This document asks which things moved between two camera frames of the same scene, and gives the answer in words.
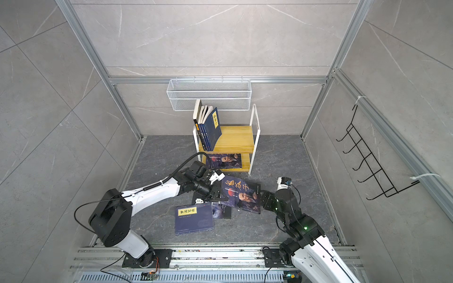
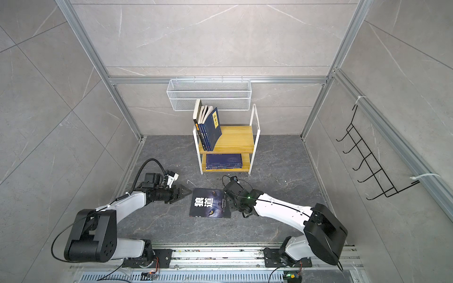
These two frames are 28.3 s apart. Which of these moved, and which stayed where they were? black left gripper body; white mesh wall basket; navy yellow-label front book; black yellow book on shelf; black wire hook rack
Moved: black left gripper body; navy yellow-label front book
Stayed: white mesh wall basket; black wire hook rack; black yellow book on shelf
